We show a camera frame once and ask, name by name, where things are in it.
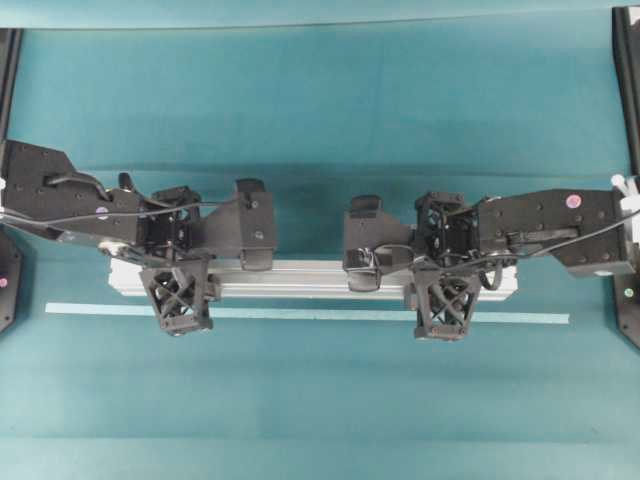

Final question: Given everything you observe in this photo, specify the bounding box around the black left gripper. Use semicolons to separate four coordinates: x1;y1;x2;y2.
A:
134;178;275;271

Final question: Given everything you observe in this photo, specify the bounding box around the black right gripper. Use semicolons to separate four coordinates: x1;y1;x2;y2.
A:
343;191;480;293

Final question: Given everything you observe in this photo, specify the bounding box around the silver aluminium extrusion rail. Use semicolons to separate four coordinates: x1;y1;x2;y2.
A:
108;259;518;301

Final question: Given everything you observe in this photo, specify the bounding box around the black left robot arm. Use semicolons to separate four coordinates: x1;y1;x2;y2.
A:
1;140;277;271

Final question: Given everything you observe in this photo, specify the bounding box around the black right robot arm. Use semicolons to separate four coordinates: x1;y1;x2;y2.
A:
343;189;639;292

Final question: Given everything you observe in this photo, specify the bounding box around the teal cloth mat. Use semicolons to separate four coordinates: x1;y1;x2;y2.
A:
1;10;639;479

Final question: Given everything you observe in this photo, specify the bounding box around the light blue tape strip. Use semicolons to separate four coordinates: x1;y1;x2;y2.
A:
45;302;570;325

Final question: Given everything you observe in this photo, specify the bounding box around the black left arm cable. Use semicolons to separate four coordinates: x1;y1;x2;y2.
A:
0;169;251;236

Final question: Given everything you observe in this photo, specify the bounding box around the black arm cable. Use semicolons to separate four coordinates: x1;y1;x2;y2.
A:
0;169;251;236
349;209;640;291

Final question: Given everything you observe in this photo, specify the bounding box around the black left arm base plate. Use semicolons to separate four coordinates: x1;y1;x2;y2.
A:
0;231;23;333

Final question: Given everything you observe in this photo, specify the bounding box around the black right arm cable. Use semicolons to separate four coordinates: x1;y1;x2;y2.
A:
349;209;640;291

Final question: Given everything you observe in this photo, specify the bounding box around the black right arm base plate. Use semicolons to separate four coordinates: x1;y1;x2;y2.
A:
613;244;640;349

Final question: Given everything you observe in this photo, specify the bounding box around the black aluminium frame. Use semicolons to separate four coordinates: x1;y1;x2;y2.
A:
8;8;639;178

